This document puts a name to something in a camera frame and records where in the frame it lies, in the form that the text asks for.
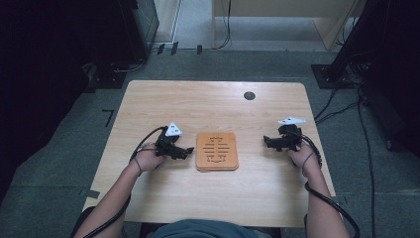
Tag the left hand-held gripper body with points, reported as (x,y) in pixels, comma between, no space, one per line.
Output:
(164,142)

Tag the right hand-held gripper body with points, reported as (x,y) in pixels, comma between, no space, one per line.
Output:
(290,137)

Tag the wooden cut-out coaster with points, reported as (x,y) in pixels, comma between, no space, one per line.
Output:
(217,140)
(218,170)

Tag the person's right hand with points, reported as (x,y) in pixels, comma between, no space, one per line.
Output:
(302,157)

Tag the person's left hand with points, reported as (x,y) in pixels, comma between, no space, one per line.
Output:
(148,159)

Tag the black round table grommet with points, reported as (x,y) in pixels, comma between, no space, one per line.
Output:
(249,95)

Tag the person's blue-grey shirt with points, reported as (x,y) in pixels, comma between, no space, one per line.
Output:
(204,228)

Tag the dark cabinet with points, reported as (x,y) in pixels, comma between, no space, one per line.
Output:
(145,26)

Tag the black metal stand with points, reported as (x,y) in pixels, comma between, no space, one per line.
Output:
(355,36)

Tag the light wooden desk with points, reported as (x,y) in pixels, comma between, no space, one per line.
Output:
(287,8)

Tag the black stand base plate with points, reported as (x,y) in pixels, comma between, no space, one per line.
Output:
(109,79)
(332,77)

